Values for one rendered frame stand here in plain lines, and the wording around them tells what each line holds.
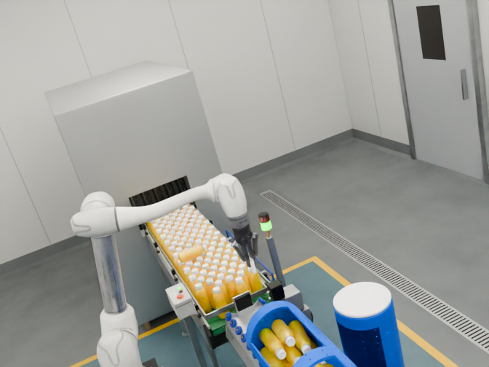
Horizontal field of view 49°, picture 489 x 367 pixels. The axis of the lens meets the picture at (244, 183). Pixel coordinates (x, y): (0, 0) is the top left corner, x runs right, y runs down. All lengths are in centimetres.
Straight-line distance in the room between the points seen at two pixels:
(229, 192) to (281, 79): 529
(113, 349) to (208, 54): 510
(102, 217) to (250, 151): 530
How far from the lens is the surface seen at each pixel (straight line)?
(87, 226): 219
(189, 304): 298
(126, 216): 218
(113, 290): 249
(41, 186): 689
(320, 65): 764
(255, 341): 254
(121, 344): 240
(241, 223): 224
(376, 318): 264
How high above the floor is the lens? 260
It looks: 21 degrees down
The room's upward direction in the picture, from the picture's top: 15 degrees counter-clockwise
